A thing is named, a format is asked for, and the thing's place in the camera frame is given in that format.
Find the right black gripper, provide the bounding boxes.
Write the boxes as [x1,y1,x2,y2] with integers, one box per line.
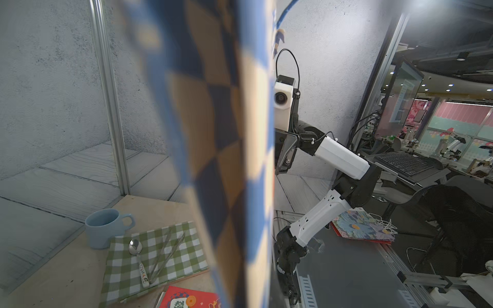
[274,129,299,175]

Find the blue checkered paper bag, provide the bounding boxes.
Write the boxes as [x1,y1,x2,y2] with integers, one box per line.
[118,1,283,307]

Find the red and white paper bag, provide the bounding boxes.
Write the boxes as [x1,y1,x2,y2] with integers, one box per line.
[156,286,222,308]

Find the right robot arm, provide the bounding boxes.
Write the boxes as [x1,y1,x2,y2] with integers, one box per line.
[274,120,382,307]

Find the colourful flat paper bags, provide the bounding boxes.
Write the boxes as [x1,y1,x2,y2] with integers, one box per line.
[330,207,398,245]

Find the black keyboard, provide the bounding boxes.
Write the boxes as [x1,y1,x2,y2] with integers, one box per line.
[374,152,440,178]

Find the computer monitor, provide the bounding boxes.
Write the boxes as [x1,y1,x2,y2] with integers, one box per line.
[375,59,424,139]

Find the metal spoon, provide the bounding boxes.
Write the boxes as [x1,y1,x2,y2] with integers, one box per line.
[128,239,150,288]

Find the black office chair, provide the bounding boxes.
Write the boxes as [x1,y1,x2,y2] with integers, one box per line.
[413,176,492,275]

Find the light blue mug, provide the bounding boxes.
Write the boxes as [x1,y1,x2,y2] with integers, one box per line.
[85,209,136,250]

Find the green checkered cloth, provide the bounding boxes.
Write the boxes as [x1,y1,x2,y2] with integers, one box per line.
[99,222,208,307]

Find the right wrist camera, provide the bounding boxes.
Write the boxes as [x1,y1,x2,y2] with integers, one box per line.
[274,75,297,132]

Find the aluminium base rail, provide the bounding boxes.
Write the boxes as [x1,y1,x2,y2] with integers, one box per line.
[273,210,436,308]

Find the right metal frame post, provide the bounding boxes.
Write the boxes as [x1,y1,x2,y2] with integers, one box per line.
[89,0,131,196]

